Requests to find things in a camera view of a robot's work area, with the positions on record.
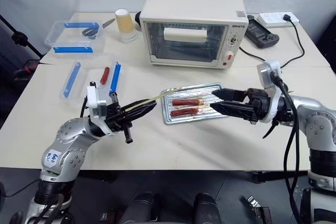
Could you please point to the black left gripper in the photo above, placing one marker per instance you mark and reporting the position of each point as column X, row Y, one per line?
column 115, row 117

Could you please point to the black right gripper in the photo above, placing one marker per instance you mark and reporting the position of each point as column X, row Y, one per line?
column 261, row 106

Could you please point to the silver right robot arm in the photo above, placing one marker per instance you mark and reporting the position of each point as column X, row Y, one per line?
column 319, row 121

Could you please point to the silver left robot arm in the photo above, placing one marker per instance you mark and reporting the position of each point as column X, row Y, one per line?
column 67, row 145

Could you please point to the red grilled sausage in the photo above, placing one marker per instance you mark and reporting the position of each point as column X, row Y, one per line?
column 183, row 112
column 185, row 102

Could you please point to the ribbed silver metal tray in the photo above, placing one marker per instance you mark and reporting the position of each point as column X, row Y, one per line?
column 194, row 117

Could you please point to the red raw sausage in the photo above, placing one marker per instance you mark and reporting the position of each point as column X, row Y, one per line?
column 105, row 75

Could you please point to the brown paper cup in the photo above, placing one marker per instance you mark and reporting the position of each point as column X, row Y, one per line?
column 124, row 22

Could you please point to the shallow clear blue-clip container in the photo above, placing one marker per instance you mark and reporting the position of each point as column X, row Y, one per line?
column 89, row 77

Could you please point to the stack of clear plastic cups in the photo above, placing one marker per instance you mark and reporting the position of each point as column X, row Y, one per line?
column 130, row 38

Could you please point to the black handheld controller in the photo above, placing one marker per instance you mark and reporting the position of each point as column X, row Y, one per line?
column 261, row 35

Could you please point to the black knob behind oven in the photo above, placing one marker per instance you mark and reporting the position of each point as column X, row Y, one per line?
column 137, row 19

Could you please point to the grey knife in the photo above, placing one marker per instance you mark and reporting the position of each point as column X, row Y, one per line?
column 107, row 23

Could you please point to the white power strip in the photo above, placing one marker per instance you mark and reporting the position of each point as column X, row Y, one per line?
column 273, row 19

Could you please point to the black scissors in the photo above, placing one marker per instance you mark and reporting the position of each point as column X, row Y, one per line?
column 89, row 32

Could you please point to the dark rounded shape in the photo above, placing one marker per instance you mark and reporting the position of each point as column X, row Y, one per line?
column 207, row 209
column 141, row 209

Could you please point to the cream toaster oven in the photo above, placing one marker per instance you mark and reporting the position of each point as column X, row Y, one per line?
column 191, row 9

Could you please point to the deep clear blue-clip container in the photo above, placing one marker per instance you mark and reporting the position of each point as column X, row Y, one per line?
column 65, row 37

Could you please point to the metal clamp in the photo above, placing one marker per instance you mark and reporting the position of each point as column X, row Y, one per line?
column 256, row 207

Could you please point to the red and black tool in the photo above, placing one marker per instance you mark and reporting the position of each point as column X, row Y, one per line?
column 27, row 68

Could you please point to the black tripod stand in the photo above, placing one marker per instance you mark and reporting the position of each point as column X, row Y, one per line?
column 18, row 36

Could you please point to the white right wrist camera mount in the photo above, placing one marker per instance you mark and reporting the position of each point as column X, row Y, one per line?
column 268, row 73

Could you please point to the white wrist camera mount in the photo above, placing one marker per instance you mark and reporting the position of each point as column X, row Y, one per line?
column 95, row 100
column 268, row 73

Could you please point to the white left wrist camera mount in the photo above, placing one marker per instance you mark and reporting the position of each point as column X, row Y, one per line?
column 95, row 100

